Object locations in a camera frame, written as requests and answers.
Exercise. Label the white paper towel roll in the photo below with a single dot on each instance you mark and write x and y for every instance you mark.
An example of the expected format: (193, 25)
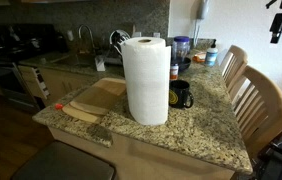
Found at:
(146, 80)

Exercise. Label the small wooden cutting board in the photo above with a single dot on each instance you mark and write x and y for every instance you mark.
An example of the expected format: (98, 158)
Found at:
(97, 98)

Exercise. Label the orange pill bottle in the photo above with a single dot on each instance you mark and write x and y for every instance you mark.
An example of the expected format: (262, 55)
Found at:
(174, 71)

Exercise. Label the steel kitchen sink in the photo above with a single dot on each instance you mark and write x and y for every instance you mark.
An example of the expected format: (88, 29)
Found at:
(74, 60)

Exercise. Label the large wooden cutting board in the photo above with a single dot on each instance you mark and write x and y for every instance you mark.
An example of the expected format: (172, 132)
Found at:
(81, 111)

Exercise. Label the chrome kitchen faucet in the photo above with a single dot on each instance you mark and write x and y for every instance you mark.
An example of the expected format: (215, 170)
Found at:
(87, 35)

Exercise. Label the white pump bottle blue label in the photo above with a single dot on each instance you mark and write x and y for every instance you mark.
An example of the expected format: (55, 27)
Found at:
(211, 55)

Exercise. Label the black kitchen stove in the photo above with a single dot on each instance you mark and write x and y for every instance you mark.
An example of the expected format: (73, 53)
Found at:
(11, 56)

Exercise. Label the open kitchen drawer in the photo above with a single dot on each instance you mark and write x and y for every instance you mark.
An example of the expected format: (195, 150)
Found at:
(34, 80)

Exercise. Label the black bowl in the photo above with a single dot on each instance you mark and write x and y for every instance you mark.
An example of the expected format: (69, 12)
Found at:
(185, 64)

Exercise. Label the clear jar with blue lid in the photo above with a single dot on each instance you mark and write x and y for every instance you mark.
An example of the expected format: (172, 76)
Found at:
(181, 41)

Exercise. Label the dish rack with plate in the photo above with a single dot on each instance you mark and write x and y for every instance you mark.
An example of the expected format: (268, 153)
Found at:
(117, 43)

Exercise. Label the white wall phone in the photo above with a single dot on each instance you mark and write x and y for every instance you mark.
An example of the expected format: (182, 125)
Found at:
(202, 10)

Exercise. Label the small red cap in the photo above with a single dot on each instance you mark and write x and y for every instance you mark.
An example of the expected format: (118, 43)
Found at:
(58, 106)

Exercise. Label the black mug with yellow logo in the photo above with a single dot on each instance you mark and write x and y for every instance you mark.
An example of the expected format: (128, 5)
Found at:
(179, 95)

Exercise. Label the white wall outlet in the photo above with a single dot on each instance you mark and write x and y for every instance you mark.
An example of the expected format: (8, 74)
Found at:
(136, 34)
(156, 34)

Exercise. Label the light wooden slat chair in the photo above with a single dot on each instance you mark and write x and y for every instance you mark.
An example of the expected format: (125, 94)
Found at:
(234, 65)
(264, 106)

